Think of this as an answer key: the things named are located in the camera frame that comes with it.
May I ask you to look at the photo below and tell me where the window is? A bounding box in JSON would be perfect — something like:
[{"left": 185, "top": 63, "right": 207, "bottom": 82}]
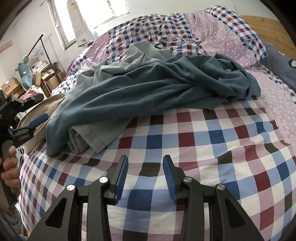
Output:
[{"left": 48, "top": 1, "right": 130, "bottom": 48}]

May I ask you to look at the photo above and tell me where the cardboard boxes pile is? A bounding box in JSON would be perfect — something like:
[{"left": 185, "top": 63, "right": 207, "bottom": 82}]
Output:
[{"left": 1, "top": 61, "right": 64, "bottom": 98}]

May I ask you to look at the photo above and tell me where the grey green sweatshirt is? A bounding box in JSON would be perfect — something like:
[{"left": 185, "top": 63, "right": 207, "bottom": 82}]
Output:
[{"left": 55, "top": 40, "right": 174, "bottom": 154}]

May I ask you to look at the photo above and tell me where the teal blue shirt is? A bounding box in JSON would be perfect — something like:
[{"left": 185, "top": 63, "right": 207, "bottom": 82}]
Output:
[{"left": 46, "top": 52, "right": 262, "bottom": 157}]

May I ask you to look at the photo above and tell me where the blue grey plush pillow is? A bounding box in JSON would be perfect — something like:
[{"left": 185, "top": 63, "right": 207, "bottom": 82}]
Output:
[{"left": 260, "top": 40, "right": 296, "bottom": 91}]

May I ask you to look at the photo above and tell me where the checkered purple duvet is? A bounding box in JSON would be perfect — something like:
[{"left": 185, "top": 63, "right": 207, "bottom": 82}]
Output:
[{"left": 51, "top": 13, "right": 201, "bottom": 96}]

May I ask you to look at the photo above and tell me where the purple polka dot pillow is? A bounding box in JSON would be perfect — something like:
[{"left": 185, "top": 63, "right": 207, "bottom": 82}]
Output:
[{"left": 186, "top": 5, "right": 268, "bottom": 68}]

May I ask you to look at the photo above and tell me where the beige khaki garment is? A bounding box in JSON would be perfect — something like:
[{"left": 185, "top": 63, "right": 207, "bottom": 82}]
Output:
[{"left": 18, "top": 94, "right": 65, "bottom": 156}]

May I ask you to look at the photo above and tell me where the wooden headboard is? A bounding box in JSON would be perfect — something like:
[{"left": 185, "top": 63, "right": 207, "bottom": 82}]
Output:
[{"left": 241, "top": 16, "right": 295, "bottom": 58}]

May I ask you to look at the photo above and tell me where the person left hand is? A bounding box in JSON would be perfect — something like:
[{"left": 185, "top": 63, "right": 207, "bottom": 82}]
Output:
[{"left": 1, "top": 146, "right": 21, "bottom": 190}]

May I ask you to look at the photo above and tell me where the blue plush toy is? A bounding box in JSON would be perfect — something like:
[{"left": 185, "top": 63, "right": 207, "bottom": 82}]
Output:
[{"left": 16, "top": 55, "right": 33, "bottom": 91}]

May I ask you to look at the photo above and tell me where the plaid checkered bed sheet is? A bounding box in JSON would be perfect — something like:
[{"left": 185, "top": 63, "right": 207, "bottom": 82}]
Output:
[{"left": 18, "top": 62, "right": 296, "bottom": 241}]

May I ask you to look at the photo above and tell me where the black clothes rack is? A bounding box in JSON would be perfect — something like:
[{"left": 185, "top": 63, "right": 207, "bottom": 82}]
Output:
[{"left": 28, "top": 33, "right": 60, "bottom": 80}]

